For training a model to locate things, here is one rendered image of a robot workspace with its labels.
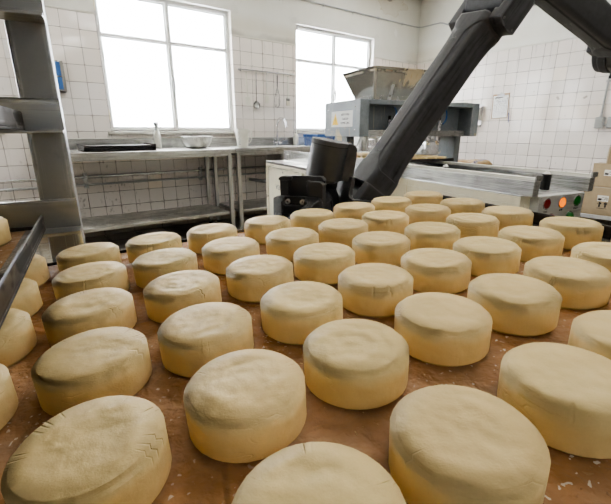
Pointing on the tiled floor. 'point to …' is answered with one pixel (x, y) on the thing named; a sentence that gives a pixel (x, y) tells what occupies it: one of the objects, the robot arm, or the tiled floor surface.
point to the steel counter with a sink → (274, 150)
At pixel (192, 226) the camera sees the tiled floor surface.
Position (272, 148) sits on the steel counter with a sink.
